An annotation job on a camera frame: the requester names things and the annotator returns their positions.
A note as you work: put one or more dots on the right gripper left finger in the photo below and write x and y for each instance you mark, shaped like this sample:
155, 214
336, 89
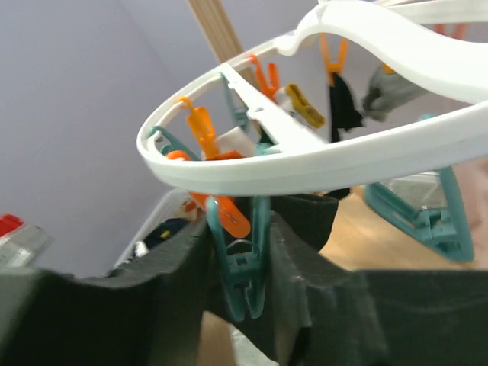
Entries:
147, 312

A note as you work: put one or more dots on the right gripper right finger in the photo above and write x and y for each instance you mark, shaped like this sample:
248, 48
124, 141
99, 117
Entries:
326, 315

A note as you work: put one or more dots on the orange sock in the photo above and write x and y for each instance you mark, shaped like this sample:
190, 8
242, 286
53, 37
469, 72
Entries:
233, 154

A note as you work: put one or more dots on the black white striped sock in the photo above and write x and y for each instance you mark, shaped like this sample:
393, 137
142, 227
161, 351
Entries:
342, 108

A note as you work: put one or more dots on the white round clip hanger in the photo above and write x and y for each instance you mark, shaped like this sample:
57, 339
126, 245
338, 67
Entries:
397, 35

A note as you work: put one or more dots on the white plastic laundry basket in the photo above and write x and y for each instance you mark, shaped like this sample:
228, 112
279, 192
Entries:
165, 209

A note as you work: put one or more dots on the teal clothes clip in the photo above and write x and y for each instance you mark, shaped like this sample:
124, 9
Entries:
243, 263
444, 230

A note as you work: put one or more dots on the orange clothes clip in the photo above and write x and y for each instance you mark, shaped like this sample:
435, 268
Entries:
201, 126

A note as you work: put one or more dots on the yellow white small sock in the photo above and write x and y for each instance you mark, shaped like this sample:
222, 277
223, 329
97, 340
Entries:
291, 99

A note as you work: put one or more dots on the grey small sock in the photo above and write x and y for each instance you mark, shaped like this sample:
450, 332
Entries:
386, 92

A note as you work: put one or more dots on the wooden hanger rack frame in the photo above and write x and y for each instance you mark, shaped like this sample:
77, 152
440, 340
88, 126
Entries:
359, 237

